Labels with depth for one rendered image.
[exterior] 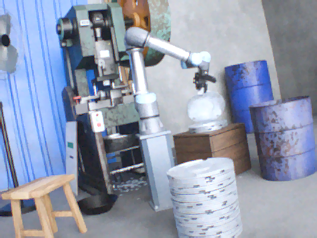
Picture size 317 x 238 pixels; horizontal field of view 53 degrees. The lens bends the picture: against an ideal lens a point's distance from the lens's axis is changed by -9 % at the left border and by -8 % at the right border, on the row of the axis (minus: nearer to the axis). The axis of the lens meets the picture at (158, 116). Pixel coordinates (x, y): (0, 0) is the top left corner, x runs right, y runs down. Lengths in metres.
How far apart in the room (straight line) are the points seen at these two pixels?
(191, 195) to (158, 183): 0.64
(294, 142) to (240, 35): 3.36
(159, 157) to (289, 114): 0.81
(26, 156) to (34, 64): 1.00
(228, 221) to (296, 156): 0.83
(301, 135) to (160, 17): 1.35
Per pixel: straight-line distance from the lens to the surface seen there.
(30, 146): 3.76
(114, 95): 2.62
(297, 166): 2.16
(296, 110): 2.11
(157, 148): 1.96
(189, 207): 1.42
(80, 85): 2.91
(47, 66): 3.82
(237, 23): 5.30
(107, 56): 2.75
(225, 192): 1.41
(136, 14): 2.96
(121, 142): 2.65
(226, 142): 2.40
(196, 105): 2.50
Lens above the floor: 0.64
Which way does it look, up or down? 3 degrees down
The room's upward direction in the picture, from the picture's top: 11 degrees counter-clockwise
